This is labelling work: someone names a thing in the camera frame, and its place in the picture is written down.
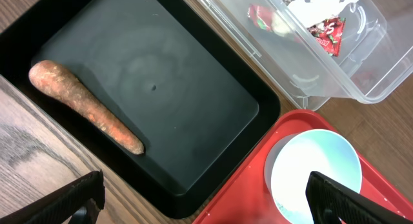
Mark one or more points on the white tissue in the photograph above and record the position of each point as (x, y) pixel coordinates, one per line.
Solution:
(316, 11)

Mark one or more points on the red snack wrapper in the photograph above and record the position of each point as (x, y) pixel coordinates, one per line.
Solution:
(328, 33)

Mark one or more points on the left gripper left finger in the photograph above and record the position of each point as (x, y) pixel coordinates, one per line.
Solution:
(80, 201)

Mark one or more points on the black plastic tray bin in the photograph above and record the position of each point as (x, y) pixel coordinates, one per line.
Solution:
(198, 108)

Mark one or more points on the clear plastic waste bin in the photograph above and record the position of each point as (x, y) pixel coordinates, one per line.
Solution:
(375, 54)

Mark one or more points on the red serving tray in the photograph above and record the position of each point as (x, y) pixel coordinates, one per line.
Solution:
(245, 198)

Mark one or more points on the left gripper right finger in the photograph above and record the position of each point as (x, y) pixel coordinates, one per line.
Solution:
(333, 203)

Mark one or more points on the orange carrot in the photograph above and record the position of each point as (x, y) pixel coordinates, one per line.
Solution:
(56, 81)

